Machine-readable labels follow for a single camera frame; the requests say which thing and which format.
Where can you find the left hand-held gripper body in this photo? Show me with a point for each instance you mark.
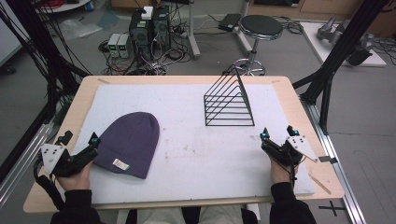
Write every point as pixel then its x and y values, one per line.
pixel 59 161

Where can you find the black flat box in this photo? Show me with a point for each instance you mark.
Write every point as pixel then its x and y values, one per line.
pixel 229 21

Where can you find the purple knit beanie hat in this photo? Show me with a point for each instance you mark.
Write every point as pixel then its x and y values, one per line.
pixel 130 144

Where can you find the person's right hand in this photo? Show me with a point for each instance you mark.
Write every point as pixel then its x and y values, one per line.
pixel 279 173

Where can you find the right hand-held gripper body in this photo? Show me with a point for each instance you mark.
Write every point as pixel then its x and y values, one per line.
pixel 289 152

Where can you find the black computer tower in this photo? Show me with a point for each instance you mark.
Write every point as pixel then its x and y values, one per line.
pixel 140 31
pixel 162 26

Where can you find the black round stool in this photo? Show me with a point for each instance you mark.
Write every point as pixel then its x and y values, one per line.
pixel 260 31

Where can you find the person's legs beige trousers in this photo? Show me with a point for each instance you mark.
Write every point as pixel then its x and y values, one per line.
pixel 190 215

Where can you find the thin wooden stick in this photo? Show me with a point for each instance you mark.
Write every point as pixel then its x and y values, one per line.
pixel 320 184

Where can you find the black tape piece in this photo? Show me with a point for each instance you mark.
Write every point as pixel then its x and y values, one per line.
pixel 327 159

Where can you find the person's left hand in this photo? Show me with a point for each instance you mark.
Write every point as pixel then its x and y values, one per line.
pixel 76 179

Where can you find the white floor board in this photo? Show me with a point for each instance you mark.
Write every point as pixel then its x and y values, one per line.
pixel 323 43

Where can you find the grey desk leg frame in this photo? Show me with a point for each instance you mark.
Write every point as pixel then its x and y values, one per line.
pixel 194 31

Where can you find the black metal frame stand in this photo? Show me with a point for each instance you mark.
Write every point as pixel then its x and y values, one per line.
pixel 46 56
pixel 339 59

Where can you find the white foam mat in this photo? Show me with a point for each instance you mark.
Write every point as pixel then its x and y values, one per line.
pixel 193 146

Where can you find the grey power supply unit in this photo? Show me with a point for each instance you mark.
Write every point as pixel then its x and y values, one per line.
pixel 124 46
pixel 113 45

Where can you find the aluminium rail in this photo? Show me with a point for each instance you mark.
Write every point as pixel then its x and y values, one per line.
pixel 21 165
pixel 334 161

